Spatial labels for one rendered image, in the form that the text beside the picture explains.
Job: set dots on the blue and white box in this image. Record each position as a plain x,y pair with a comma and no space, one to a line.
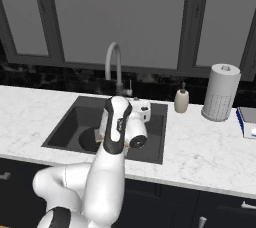
248,122

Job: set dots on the grey window frame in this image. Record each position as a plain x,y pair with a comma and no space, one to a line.
55,22

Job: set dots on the grey curved tap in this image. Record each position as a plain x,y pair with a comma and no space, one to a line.
112,55

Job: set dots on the black round pan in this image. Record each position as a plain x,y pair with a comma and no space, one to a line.
88,141

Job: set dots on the tan sponge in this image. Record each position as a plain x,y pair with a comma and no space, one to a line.
98,136

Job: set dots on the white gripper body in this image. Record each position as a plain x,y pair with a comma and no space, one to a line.
127,149

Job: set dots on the dark cupboard run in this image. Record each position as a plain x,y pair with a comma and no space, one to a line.
186,205

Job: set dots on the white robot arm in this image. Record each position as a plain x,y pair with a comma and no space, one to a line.
106,178

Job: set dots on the beige soap dispenser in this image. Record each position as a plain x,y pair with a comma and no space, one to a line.
181,102

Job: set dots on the white paper towel roll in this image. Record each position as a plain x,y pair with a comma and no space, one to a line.
220,95

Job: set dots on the black sink basin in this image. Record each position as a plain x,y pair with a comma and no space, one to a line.
71,128

